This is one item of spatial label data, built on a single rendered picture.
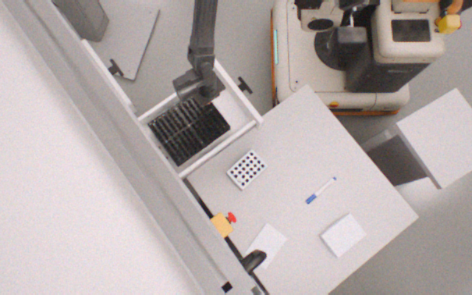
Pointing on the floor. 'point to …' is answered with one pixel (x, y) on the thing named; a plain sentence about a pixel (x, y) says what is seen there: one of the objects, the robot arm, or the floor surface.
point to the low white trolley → (313, 129)
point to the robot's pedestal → (433, 144)
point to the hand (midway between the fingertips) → (207, 97)
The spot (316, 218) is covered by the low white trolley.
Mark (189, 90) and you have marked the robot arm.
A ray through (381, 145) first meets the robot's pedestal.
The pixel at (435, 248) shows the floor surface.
